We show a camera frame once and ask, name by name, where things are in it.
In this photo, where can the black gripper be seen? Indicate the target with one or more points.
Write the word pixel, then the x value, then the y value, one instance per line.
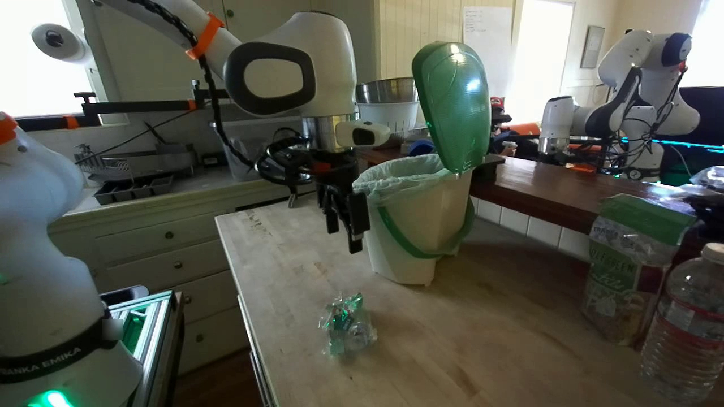
pixel 339 176

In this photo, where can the clear green plastic wrapper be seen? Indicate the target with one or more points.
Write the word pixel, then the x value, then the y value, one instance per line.
pixel 346 329

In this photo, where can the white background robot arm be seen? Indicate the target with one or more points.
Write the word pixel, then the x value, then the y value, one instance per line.
pixel 647 75

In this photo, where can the pale green bin liner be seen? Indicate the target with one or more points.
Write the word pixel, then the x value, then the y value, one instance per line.
pixel 396 176

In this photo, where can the green bin lid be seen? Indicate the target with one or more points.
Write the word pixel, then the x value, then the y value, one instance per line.
pixel 452 104

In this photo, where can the metal bowl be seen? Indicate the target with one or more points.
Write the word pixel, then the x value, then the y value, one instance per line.
pixel 387 90

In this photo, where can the cream drawer cabinet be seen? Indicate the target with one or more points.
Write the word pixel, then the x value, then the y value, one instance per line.
pixel 150 250

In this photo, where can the dark brown wooden counter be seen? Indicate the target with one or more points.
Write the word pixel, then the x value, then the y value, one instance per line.
pixel 543 188

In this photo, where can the grey dish rack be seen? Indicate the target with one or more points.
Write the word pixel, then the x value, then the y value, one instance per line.
pixel 136 176

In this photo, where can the white cylinder container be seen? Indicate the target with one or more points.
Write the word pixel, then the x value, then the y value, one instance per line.
pixel 558 121

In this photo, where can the black horizontal clamp bar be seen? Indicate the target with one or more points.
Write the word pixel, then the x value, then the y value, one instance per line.
pixel 136 107

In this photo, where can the green white snack bag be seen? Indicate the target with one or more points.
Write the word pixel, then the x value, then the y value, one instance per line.
pixel 626 278

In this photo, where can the clear plastic water bottle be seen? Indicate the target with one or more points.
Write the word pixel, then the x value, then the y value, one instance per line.
pixel 685 330

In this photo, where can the black monitor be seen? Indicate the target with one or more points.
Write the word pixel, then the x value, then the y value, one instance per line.
pixel 705 113

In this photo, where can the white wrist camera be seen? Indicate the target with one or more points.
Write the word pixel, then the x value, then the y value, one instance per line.
pixel 365 134

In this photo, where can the white wall sheet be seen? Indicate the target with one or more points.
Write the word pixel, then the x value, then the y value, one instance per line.
pixel 488 37

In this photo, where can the framed wall picture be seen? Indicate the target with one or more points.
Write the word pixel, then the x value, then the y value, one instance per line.
pixel 594 45

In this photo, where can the white round wall fixture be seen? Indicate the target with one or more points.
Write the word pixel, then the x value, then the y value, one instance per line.
pixel 57 40

